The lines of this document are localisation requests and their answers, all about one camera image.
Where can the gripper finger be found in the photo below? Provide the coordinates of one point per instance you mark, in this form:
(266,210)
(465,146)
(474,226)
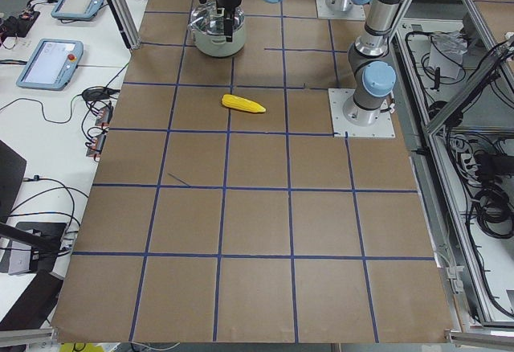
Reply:
(219,20)
(228,25)

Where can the glass pot lid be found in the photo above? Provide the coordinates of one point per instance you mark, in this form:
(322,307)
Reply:
(203,23)

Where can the yellow corn cob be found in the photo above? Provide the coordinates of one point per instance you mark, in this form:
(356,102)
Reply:
(242,104)

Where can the pale green steel pot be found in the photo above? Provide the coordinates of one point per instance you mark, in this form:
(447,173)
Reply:
(209,47)

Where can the upper teach pendant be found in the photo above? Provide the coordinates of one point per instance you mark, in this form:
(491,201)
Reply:
(82,10)

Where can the teach pendant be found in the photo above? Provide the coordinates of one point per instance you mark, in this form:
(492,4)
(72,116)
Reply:
(82,10)
(51,65)

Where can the small circuit boards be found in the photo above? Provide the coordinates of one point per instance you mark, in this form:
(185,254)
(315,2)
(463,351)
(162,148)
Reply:
(96,134)

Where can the lower teach pendant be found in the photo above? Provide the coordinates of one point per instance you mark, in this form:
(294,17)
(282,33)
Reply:
(51,65)

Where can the white cardboard box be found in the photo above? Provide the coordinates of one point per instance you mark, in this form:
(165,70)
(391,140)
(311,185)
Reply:
(446,53)

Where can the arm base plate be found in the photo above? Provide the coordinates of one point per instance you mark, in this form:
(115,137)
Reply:
(348,120)
(340,9)

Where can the aluminium frame post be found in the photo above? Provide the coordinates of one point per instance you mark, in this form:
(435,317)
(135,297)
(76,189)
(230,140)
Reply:
(125,24)

